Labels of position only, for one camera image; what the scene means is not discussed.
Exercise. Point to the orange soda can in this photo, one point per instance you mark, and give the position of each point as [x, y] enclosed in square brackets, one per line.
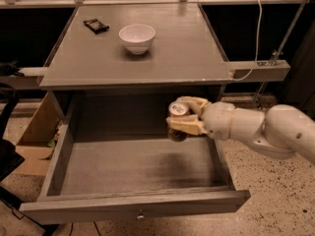
[176, 110]

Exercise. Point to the cardboard box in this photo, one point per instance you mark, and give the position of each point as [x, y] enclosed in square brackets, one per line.
[33, 144]

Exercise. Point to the black snack packet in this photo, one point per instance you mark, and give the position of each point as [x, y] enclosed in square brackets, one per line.
[96, 26]

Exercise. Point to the grey open top drawer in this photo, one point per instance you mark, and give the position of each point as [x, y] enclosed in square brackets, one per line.
[114, 159]

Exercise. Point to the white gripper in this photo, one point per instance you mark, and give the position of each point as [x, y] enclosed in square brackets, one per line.
[218, 119]

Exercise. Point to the white ceramic bowl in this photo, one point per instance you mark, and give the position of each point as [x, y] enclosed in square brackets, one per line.
[137, 38]

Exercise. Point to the metal drawer knob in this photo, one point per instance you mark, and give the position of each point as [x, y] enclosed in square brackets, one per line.
[140, 216]

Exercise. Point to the grey cabinet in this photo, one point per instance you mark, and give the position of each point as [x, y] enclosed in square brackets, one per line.
[93, 56]

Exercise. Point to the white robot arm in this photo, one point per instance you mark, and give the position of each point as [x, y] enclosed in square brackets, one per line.
[279, 132]

